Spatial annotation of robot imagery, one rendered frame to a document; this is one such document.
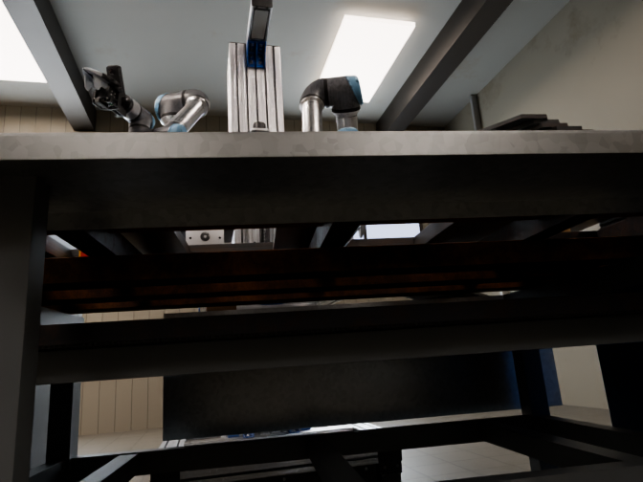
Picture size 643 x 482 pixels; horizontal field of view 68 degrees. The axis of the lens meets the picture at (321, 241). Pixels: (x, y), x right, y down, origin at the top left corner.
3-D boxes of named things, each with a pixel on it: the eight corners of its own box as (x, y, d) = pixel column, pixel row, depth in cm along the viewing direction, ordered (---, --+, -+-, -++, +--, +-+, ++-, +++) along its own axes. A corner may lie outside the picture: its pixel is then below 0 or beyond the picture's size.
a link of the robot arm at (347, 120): (336, 201, 218) (323, 76, 194) (369, 198, 217) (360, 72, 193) (336, 211, 207) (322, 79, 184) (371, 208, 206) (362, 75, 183)
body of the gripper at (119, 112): (109, 100, 159) (131, 117, 170) (113, 76, 160) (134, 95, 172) (89, 101, 160) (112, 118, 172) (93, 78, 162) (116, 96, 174)
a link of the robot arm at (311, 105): (295, 75, 191) (295, 159, 161) (322, 72, 191) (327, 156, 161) (299, 99, 200) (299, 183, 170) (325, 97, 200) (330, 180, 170)
